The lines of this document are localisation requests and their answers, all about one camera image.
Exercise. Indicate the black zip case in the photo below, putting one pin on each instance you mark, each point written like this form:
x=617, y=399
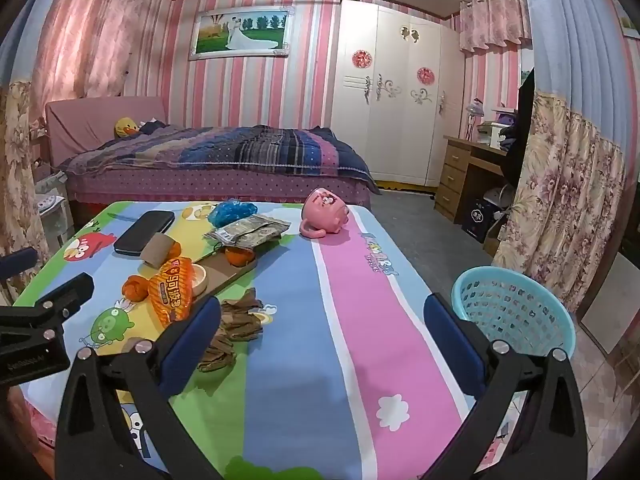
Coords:
x=145, y=232

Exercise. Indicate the purple striped quilt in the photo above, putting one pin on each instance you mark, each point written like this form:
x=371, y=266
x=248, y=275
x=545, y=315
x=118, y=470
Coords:
x=225, y=150

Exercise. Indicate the brown paper cup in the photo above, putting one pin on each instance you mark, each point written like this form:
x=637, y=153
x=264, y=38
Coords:
x=157, y=250

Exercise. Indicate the light blue plastic basket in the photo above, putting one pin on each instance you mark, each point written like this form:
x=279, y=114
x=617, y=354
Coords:
x=500, y=305

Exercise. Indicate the white bedside stand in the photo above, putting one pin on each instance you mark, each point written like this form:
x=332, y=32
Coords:
x=52, y=210

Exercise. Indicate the dark hanging garment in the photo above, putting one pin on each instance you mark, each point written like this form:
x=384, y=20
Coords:
x=520, y=135

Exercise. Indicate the pink short curtain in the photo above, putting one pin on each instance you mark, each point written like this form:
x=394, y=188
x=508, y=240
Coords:
x=492, y=20

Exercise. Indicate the dark cloth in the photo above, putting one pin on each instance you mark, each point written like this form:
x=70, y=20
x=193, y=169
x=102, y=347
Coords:
x=152, y=125

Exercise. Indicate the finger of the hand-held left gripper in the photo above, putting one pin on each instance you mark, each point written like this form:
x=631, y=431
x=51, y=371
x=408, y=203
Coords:
x=17, y=264
x=55, y=300

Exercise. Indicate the blue floral curtain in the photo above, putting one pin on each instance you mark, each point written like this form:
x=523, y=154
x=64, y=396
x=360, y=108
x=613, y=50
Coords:
x=565, y=160
x=20, y=160

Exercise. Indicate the cartoon printed tablecloth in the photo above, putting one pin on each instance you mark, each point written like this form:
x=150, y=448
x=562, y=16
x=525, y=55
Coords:
x=350, y=335

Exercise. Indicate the orange snack packet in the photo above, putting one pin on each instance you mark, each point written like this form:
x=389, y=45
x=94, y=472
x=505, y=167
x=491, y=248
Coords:
x=172, y=290

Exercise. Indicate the grey barcode snack packet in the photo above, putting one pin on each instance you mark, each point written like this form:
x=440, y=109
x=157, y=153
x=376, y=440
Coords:
x=232, y=237

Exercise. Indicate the blue plastic bag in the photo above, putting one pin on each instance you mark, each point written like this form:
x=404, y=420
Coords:
x=232, y=212

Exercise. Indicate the white printer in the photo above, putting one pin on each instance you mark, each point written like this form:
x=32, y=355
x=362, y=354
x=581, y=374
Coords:
x=492, y=135

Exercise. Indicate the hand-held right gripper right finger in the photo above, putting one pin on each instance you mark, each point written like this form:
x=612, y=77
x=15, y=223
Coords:
x=455, y=340

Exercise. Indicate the bed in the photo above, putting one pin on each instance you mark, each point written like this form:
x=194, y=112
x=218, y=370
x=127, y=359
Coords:
x=225, y=180

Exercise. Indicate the white wardrobe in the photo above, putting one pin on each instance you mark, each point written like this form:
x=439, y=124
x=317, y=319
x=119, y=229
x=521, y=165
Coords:
x=390, y=110

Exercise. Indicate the pink cartoon mug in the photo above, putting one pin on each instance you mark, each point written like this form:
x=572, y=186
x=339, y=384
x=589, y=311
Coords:
x=325, y=210

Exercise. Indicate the brown gloves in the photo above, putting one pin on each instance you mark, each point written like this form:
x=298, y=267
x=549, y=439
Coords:
x=237, y=327

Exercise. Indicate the pink covered headboard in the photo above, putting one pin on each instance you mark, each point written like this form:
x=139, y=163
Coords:
x=85, y=125

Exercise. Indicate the small white fan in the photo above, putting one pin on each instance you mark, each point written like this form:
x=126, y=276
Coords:
x=500, y=197

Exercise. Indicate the wooden desk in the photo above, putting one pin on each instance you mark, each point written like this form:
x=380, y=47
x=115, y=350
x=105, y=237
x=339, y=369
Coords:
x=455, y=170

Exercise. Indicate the framed wall poster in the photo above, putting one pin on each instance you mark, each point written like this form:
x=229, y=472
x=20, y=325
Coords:
x=240, y=32

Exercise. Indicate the desk lamp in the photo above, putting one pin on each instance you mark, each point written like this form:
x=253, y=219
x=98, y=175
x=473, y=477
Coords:
x=472, y=115

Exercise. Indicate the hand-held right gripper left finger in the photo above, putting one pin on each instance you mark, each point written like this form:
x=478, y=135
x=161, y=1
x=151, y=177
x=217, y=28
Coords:
x=192, y=340

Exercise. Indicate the grey red label snack packet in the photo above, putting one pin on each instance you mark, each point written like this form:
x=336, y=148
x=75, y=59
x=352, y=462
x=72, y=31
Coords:
x=265, y=225

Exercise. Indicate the yellow duck plush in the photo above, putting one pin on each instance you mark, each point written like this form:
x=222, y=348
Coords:
x=125, y=129

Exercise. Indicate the white leaning board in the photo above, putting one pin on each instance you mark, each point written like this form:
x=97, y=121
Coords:
x=612, y=305

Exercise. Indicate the black box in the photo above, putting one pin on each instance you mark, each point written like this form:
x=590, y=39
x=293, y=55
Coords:
x=480, y=220

